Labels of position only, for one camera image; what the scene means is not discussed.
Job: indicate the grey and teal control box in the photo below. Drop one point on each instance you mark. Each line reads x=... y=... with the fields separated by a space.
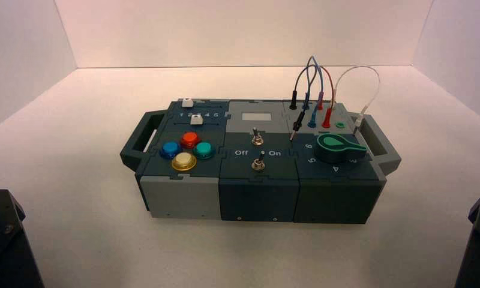
x=256 y=198

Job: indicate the small grey display screen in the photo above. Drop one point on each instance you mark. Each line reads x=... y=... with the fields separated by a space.
x=256 y=117

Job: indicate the teal push button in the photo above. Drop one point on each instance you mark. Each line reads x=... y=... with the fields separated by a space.
x=203 y=150

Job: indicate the red push button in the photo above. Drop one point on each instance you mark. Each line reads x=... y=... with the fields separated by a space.
x=190 y=139

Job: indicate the white slider knob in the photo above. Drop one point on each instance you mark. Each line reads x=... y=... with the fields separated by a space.
x=196 y=119
x=187 y=103

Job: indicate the yellow push button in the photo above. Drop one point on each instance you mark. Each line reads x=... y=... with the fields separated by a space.
x=184 y=161

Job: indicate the blue push button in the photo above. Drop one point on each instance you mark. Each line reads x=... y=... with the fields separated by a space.
x=170 y=149

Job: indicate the green rotary knob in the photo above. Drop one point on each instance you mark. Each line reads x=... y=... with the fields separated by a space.
x=337 y=150

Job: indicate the green socket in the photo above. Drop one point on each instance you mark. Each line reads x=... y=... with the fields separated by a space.
x=339 y=125

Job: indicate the metal toggle switch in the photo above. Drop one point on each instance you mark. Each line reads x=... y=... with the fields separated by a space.
x=258 y=163
x=257 y=138

